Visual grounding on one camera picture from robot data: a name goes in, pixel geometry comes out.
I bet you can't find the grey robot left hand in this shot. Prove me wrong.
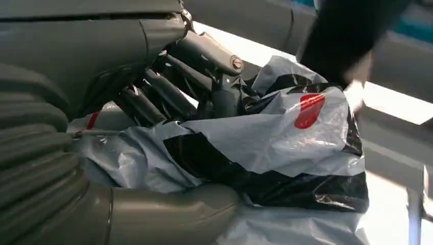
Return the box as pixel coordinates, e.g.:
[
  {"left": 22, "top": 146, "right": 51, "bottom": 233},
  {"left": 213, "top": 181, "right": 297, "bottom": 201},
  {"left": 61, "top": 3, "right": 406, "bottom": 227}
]
[{"left": 0, "top": 0, "right": 245, "bottom": 245}]

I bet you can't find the grey parcel bag red print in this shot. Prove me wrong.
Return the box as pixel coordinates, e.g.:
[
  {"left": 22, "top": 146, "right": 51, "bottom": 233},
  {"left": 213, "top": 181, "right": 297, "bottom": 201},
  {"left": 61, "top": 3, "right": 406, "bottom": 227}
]
[{"left": 67, "top": 56, "right": 370, "bottom": 245}]

